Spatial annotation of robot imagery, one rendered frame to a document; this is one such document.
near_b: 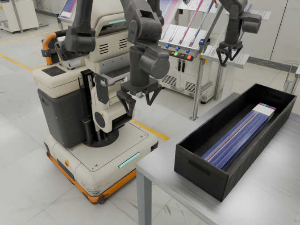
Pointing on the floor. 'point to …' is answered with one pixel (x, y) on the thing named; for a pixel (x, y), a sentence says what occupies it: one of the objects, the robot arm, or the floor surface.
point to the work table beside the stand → (253, 214)
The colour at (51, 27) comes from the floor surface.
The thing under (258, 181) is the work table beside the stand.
